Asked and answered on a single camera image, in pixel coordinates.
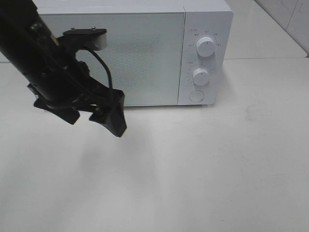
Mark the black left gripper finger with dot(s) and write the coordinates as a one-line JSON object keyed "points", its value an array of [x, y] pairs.
{"points": [[112, 117], [68, 115]]}

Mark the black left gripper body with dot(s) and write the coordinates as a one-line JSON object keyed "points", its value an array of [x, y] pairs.
{"points": [[85, 92]]}

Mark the white microwave door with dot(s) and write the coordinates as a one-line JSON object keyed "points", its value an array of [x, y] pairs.
{"points": [[143, 52]]}

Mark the round white door button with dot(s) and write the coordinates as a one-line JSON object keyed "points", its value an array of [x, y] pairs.
{"points": [[196, 96]]}

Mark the white round knob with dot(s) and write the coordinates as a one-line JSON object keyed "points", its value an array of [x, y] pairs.
{"points": [[201, 76], [206, 46]]}

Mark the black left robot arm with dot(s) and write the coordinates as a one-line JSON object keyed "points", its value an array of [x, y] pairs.
{"points": [[62, 84]]}

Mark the white microwave oven body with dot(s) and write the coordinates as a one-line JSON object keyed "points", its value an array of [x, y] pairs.
{"points": [[201, 17]]}

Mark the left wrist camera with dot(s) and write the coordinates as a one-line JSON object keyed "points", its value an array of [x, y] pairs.
{"points": [[77, 39]]}

